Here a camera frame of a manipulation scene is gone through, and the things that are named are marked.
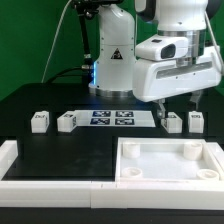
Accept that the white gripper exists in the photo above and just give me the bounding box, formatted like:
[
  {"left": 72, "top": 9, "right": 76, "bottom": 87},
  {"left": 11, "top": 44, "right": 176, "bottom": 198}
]
[{"left": 133, "top": 35, "right": 222, "bottom": 119}]

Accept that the white square tabletop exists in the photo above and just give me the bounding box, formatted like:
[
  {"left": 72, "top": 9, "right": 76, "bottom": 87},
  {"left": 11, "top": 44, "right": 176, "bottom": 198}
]
[{"left": 115, "top": 138, "right": 224, "bottom": 182}]

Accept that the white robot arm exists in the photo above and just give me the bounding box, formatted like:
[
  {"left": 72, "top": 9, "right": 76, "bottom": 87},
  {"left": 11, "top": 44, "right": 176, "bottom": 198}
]
[{"left": 89, "top": 0, "right": 224, "bottom": 102}]

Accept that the white marker sheet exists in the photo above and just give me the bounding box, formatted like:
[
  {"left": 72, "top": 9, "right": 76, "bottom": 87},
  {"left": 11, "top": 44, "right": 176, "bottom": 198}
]
[{"left": 73, "top": 110, "right": 155, "bottom": 127}]

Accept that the white U-shaped fence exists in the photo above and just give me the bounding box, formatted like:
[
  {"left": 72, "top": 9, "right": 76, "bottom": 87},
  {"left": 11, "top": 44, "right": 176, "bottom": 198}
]
[{"left": 0, "top": 140, "right": 224, "bottom": 210}]

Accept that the black cable bundle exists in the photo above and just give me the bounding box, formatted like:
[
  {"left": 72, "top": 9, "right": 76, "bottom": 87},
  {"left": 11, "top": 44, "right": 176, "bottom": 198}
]
[{"left": 45, "top": 0, "right": 101, "bottom": 84}]

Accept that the white cable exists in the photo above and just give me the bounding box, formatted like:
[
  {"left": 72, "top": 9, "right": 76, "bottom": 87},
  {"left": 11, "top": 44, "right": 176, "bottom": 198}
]
[{"left": 41, "top": 0, "right": 73, "bottom": 84}]

